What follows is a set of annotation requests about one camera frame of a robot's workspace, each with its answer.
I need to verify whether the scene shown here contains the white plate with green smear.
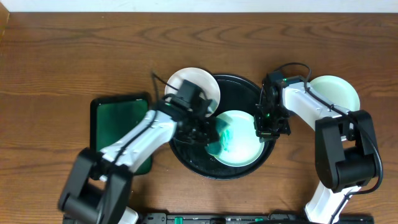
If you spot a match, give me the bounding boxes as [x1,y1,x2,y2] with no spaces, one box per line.
[167,67,221,117]

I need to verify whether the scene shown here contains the pale green plate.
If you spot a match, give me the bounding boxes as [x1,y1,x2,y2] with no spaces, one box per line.
[310,75,360,111]
[205,110,265,167]

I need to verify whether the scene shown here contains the green scouring sponge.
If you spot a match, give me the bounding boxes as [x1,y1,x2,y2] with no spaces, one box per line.
[205,116,233,156]

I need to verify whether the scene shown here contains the pale green plate front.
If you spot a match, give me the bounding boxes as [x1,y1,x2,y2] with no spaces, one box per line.
[310,75,360,111]

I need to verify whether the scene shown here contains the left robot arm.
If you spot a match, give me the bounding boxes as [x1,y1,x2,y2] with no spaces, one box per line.
[58,95,218,224]

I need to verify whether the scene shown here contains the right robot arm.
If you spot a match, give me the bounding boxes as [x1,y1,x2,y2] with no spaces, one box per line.
[255,73,384,223]

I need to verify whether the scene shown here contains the black round tray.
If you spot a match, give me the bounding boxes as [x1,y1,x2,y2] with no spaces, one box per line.
[169,74,276,180]

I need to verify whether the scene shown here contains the black rectangular water tray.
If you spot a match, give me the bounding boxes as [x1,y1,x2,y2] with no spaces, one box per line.
[89,92,153,177]

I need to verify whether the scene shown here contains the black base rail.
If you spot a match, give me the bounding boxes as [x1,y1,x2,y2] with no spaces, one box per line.
[62,212,375,224]

